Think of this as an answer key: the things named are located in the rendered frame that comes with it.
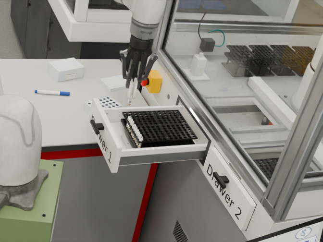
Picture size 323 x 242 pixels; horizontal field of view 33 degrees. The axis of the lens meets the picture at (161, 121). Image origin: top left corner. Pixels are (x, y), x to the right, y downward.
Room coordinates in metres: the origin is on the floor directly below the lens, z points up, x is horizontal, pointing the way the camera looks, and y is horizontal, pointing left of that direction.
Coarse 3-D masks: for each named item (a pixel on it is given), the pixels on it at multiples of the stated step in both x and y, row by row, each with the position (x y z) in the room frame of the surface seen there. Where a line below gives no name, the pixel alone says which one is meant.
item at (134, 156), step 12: (108, 108) 1.66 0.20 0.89; (120, 108) 1.68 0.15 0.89; (132, 108) 1.70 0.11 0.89; (144, 108) 1.72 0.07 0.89; (156, 108) 1.75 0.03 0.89; (168, 108) 1.77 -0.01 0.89; (180, 108) 1.80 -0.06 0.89; (120, 120) 1.68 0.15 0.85; (192, 120) 1.72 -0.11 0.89; (120, 132) 1.62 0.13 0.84; (132, 144) 1.57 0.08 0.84; (204, 144) 1.59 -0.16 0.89; (132, 156) 1.45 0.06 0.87; (144, 156) 1.47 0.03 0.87; (156, 156) 1.49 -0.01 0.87; (168, 156) 1.51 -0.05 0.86; (180, 156) 1.54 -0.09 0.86; (192, 156) 1.56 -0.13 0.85
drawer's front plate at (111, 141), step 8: (96, 104) 1.61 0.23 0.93; (96, 112) 1.60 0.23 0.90; (104, 112) 1.58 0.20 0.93; (96, 120) 1.59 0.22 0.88; (104, 120) 1.53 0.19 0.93; (104, 128) 1.52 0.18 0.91; (112, 128) 1.50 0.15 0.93; (96, 136) 1.57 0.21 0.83; (104, 136) 1.50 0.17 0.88; (112, 136) 1.45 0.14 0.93; (112, 144) 1.44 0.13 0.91; (120, 144) 1.42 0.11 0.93; (104, 152) 1.48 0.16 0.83; (112, 152) 1.43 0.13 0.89; (120, 152) 1.41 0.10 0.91; (112, 160) 1.42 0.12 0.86; (112, 168) 1.40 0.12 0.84
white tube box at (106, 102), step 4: (104, 96) 1.89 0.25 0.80; (108, 96) 1.90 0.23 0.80; (100, 100) 1.87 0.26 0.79; (104, 100) 1.87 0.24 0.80; (108, 100) 1.87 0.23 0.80; (112, 100) 1.88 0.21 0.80; (84, 104) 1.81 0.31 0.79; (88, 104) 1.81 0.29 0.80; (104, 104) 1.84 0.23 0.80; (108, 104) 1.84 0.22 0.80; (112, 104) 1.85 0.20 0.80; (116, 104) 1.86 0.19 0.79; (120, 104) 1.86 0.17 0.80; (84, 108) 1.81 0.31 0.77; (88, 108) 1.80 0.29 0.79; (88, 112) 1.79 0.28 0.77
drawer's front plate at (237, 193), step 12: (216, 156) 1.49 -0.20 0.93; (204, 168) 1.53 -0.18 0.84; (216, 168) 1.47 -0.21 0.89; (228, 168) 1.44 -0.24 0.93; (216, 192) 1.44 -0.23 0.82; (228, 192) 1.39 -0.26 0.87; (240, 192) 1.34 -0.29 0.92; (228, 204) 1.37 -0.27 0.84; (240, 204) 1.32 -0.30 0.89; (252, 204) 1.29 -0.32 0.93; (240, 216) 1.31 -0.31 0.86; (240, 228) 1.29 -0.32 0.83
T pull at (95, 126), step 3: (90, 120) 1.54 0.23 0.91; (93, 120) 1.54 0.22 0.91; (93, 123) 1.52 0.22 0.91; (96, 123) 1.53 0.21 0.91; (99, 123) 1.53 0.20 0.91; (93, 126) 1.51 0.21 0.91; (96, 126) 1.51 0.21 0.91; (99, 126) 1.51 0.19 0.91; (102, 126) 1.52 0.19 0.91; (93, 129) 1.50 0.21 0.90; (96, 129) 1.49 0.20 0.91; (99, 129) 1.51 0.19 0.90; (102, 129) 1.51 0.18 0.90; (96, 132) 1.48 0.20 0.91
